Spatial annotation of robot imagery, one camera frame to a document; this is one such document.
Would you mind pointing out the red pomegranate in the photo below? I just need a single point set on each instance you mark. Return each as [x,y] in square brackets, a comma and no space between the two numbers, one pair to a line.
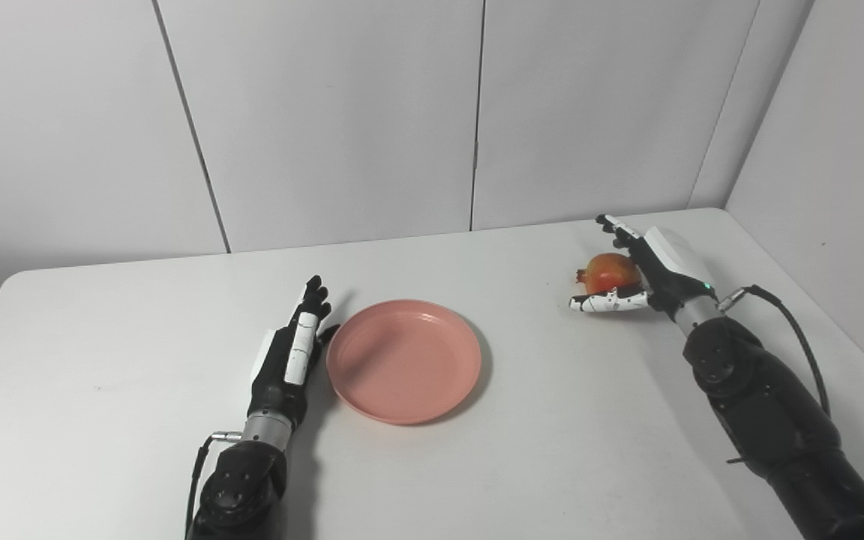
[608,271]

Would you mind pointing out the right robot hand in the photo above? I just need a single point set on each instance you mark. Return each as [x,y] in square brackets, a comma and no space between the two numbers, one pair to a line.
[657,270]

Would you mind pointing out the pink plate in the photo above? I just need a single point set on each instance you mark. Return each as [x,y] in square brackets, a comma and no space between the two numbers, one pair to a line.
[403,361]

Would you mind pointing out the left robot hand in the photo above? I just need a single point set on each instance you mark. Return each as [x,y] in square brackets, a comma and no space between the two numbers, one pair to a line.
[289,360]

